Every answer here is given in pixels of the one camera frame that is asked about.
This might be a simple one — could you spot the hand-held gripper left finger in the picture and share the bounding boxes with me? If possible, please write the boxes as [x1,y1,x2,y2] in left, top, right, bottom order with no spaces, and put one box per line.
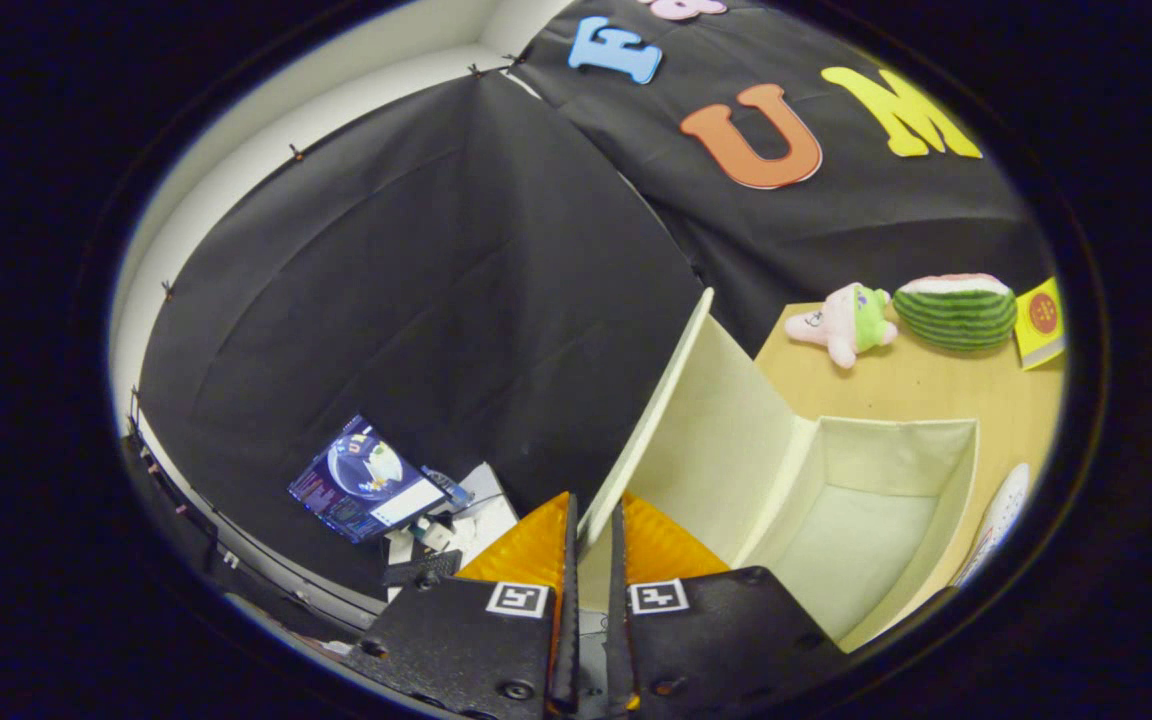
[346,490,580,717]

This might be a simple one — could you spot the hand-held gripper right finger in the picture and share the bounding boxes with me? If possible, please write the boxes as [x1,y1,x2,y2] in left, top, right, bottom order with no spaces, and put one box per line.
[604,492,849,719]

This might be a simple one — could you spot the pale green fabric storage box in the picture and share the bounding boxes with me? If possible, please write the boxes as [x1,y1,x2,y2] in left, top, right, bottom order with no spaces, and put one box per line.
[576,288,980,654]

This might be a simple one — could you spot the white striped canvas shoe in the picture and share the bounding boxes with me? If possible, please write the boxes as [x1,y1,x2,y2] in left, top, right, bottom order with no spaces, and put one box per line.
[950,462,1033,588]

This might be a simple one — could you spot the blue printed box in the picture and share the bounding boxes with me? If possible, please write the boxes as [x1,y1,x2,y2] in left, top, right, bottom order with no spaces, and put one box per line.
[288,415,450,545]

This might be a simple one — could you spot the white paper clutter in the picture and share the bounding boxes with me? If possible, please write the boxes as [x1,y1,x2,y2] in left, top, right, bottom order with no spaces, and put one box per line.
[384,462,520,603]

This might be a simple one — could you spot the pink and green plush toy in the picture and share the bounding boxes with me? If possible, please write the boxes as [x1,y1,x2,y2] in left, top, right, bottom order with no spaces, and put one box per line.
[813,282,900,370]

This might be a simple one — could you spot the black backdrop cloth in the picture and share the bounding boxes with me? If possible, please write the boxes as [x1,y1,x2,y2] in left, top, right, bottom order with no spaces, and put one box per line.
[136,0,1049,603]

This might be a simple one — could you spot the watermelon slice plush toy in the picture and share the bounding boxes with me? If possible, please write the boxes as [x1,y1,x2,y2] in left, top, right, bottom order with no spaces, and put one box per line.
[892,273,1020,353]

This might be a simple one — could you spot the yellow book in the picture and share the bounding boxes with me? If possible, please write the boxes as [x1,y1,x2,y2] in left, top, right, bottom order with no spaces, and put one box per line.
[1012,277,1068,372]

